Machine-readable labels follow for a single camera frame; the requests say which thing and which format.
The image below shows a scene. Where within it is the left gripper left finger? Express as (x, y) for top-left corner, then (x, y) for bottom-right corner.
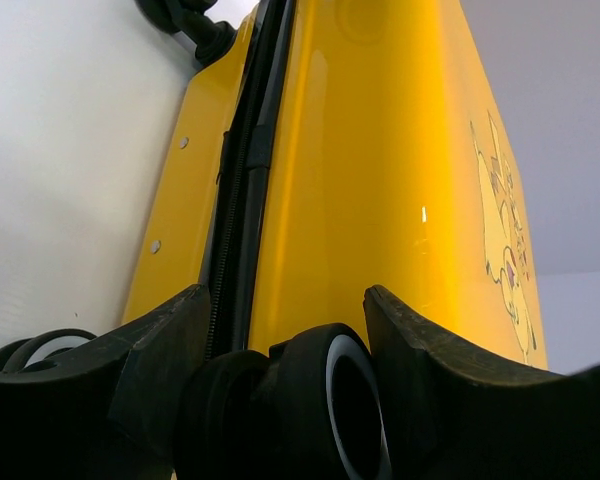
(0, 285), (210, 479)

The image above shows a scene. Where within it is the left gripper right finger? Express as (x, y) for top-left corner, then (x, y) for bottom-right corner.
(363, 285), (600, 479)

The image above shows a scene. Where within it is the yellow hard-shell suitcase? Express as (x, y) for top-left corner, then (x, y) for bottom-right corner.
(0, 0), (549, 480)

